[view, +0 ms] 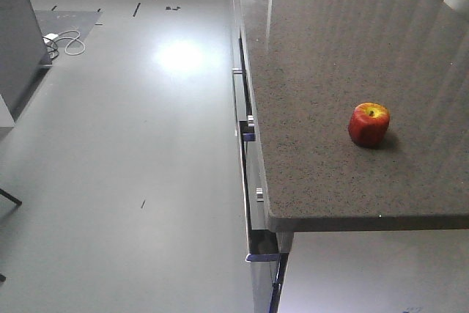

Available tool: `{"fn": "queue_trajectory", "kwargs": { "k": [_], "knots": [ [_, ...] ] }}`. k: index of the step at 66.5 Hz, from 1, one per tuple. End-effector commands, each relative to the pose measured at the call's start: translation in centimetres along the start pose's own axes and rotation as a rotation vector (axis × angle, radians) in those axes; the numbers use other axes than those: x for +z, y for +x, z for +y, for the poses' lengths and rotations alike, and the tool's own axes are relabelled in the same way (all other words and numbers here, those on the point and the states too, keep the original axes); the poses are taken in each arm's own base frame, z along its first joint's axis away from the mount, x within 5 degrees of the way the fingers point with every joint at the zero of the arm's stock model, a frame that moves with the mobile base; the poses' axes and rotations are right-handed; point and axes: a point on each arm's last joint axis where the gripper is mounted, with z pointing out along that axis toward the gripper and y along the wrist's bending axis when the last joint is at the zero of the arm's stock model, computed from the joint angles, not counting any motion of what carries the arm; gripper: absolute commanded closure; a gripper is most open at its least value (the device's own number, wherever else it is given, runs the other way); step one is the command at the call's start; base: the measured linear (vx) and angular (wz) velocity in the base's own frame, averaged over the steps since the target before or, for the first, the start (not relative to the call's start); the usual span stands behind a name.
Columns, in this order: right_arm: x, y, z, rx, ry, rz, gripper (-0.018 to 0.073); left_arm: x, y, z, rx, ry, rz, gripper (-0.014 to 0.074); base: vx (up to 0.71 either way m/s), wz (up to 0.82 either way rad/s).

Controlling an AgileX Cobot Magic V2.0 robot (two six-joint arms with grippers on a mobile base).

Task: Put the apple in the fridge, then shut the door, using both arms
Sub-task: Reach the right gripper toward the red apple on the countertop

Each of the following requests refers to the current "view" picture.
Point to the red yellow apple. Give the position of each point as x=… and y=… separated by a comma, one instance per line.
x=368, y=124

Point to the silver oven knob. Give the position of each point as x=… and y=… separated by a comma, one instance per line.
x=250, y=120
x=259, y=195

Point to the silver oven knob lower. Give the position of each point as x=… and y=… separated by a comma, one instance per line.
x=259, y=195

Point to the grey kitchen counter cabinet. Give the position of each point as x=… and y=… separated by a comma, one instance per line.
x=381, y=229

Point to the white power adapter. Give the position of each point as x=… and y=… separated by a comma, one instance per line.
x=49, y=38

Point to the grey kitchen island cabinet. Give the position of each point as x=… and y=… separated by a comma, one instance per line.
x=24, y=55

